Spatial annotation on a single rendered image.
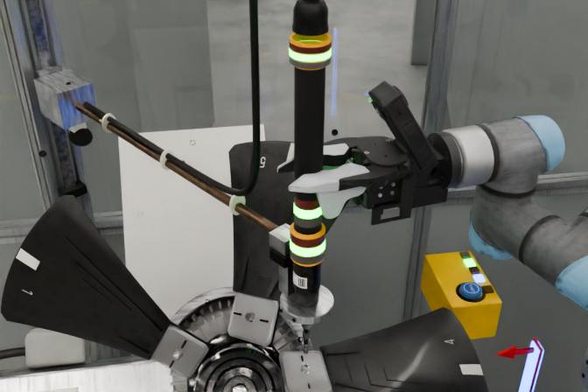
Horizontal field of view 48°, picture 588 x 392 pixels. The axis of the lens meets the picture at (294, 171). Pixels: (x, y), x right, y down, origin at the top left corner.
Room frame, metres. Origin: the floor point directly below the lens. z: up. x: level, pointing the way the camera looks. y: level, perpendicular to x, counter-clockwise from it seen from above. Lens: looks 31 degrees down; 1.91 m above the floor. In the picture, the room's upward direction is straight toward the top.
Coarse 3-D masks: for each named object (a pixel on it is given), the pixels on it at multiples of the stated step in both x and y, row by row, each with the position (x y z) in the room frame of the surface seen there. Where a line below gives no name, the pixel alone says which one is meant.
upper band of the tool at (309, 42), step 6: (294, 36) 0.67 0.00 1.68; (300, 36) 0.67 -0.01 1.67; (306, 36) 0.67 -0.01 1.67; (312, 36) 0.67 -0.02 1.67; (318, 36) 0.67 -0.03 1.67; (324, 36) 0.67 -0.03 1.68; (330, 36) 0.66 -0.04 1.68; (294, 42) 0.64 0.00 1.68; (300, 42) 0.67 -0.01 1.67; (306, 42) 0.67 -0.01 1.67; (312, 42) 0.67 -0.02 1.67; (318, 42) 0.67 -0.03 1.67; (324, 42) 0.64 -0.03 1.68; (330, 42) 0.64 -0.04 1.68; (306, 54) 0.63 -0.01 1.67; (312, 54) 0.63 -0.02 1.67; (318, 54) 0.63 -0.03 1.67; (300, 60) 0.63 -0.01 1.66; (324, 60) 0.64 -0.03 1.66
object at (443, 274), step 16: (432, 256) 1.06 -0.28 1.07; (448, 256) 1.06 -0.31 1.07; (432, 272) 1.02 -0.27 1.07; (448, 272) 1.01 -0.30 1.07; (464, 272) 1.01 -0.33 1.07; (480, 272) 1.01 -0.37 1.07; (432, 288) 1.01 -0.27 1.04; (448, 288) 0.97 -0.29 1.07; (432, 304) 1.00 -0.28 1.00; (448, 304) 0.93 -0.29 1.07; (464, 304) 0.92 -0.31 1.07; (480, 304) 0.92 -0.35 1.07; (496, 304) 0.93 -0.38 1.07; (464, 320) 0.92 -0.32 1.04; (480, 320) 0.92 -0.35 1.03; (496, 320) 0.93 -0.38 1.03; (480, 336) 0.92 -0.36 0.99
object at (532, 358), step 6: (534, 342) 0.71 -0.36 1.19; (528, 354) 0.71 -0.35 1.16; (534, 354) 0.70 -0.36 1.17; (528, 360) 0.71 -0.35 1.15; (534, 360) 0.70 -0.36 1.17; (528, 366) 0.71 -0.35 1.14; (534, 366) 0.69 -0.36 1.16; (528, 372) 0.70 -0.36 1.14; (522, 378) 0.71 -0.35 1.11; (528, 378) 0.70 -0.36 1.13; (522, 384) 0.71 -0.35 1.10; (528, 384) 0.69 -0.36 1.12; (522, 390) 0.71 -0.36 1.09; (528, 390) 0.69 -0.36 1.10
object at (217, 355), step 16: (224, 336) 0.71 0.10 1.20; (208, 352) 0.69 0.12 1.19; (224, 352) 0.62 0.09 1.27; (240, 352) 0.62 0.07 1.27; (256, 352) 0.62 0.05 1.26; (272, 352) 0.70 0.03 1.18; (208, 368) 0.60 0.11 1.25; (224, 368) 0.61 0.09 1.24; (240, 368) 0.61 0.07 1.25; (256, 368) 0.61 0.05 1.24; (272, 368) 0.61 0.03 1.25; (192, 384) 0.66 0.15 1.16; (208, 384) 0.60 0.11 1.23; (224, 384) 0.59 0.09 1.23; (240, 384) 0.60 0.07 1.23; (256, 384) 0.60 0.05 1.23; (272, 384) 0.60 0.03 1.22
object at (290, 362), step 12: (288, 360) 0.67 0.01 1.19; (300, 360) 0.67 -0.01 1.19; (312, 360) 0.68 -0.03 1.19; (288, 372) 0.65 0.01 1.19; (300, 372) 0.65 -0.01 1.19; (312, 372) 0.65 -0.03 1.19; (324, 372) 0.65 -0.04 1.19; (288, 384) 0.62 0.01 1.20; (300, 384) 0.63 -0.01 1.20; (312, 384) 0.63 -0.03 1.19; (324, 384) 0.63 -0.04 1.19
